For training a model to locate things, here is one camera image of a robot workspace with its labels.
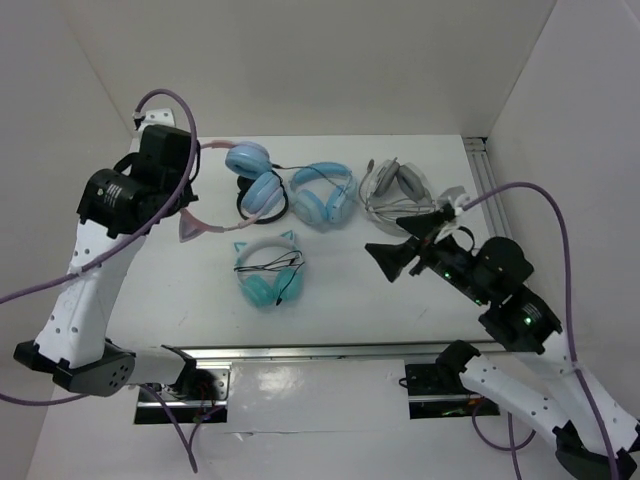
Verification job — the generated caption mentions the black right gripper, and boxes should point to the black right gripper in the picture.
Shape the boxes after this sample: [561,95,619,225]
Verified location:
[362,207,488,302]

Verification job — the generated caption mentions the pink blue cat-ear headphones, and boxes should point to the pink blue cat-ear headphones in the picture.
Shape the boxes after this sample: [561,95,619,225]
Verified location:
[178,140,285,243]

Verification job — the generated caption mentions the black headphone audio cable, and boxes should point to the black headphone audio cable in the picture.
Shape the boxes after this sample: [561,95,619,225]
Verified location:
[271,162,349,194]

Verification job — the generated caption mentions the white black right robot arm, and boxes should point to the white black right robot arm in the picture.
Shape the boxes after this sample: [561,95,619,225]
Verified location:
[365,211,639,479]

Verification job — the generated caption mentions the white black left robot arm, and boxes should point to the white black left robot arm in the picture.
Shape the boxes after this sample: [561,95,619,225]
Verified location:
[14,125,198,399]

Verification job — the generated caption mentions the small black on-ear headphones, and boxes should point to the small black on-ear headphones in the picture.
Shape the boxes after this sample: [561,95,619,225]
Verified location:
[236,172,289,225]

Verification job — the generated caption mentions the teal white cat-ear headphones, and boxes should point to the teal white cat-ear headphones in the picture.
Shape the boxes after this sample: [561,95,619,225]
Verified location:
[233,230,306,309]

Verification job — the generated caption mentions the light blue gaming headset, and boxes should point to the light blue gaming headset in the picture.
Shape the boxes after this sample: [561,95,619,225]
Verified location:
[289,162,359,229]

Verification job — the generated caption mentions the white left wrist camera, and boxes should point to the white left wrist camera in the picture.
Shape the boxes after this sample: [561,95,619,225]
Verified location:
[133,108,176,134]

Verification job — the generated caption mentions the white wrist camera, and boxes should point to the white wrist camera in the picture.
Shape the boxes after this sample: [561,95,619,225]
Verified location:
[435,186,471,243]
[133,108,176,134]

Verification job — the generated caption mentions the grey white wired headset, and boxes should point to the grey white wired headset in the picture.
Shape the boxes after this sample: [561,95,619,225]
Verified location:
[358,157,438,237]

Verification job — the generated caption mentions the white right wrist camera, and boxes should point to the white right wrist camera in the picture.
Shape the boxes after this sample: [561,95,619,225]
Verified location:
[435,186,471,243]

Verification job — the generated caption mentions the aluminium rail front edge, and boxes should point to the aluminium rail front edge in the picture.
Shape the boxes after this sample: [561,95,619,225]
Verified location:
[164,340,506,362]

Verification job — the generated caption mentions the aluminium rail right side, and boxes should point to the aluminium rail right side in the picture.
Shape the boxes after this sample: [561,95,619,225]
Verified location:
[462,137,513,239]

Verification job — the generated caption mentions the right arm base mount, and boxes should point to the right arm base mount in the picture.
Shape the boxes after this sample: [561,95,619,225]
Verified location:
[398,363,499,420]

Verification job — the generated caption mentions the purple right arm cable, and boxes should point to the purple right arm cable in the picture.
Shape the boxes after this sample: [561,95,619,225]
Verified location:
[462,182,640,480]

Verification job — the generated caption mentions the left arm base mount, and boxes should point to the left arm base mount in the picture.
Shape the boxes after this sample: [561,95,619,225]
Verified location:
[134,361,231,425]

